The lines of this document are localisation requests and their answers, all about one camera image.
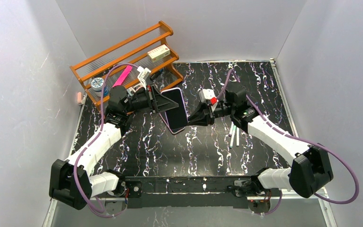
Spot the black base bar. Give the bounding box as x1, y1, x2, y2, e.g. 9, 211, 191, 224
125, 176, 259, 209

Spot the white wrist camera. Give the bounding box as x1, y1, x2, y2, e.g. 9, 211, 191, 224
137, 66, 151, 89
199, 89, 218, 111

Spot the orange wooden shelf rack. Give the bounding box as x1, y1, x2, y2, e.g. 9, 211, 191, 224
70, 21, 184, 109

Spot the pink flat bar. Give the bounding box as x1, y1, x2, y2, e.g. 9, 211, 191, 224
112, 65, 133, 87

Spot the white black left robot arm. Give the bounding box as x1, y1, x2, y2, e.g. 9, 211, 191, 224
49, 85, 184, 210

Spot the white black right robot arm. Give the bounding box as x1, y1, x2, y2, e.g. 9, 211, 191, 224
188, 89, 334, 198

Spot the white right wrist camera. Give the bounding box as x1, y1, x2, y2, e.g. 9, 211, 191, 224
199, 89, 218, 111

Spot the purple capped pen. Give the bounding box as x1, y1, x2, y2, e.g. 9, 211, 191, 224
228, 122, 234, 137

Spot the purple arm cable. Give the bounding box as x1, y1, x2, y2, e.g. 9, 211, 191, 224
72, 63, 145, 218
216, 69, 360, 216

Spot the pink eraser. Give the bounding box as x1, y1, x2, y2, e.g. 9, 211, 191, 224
77, 92, 83, 105

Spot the dark marker on shelf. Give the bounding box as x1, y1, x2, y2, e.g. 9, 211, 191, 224
150, 69, 164, 80

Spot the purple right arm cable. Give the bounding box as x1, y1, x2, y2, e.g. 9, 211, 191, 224
216, 69, 360, 216

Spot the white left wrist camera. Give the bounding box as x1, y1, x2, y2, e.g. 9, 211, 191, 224
137, 66, 151, 89

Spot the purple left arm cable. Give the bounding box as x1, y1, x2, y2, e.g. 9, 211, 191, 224
72, 63, 145, 218

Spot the lilac phone case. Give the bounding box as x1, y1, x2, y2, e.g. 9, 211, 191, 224
160, 87, 189, 131

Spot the black phone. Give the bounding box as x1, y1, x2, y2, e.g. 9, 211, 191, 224
159, 113, 185, 135

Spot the cream cardboard box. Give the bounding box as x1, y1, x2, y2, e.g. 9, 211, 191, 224
147, 44, 171, 63

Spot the blue lidded jar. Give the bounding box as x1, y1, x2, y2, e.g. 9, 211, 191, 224
90, 78, 109, 97

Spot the green tipped white pen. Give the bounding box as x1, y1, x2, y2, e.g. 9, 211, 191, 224
229, 126, 236, 148

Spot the black smartphone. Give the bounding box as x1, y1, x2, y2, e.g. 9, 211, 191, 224
161, 87, 188, 129

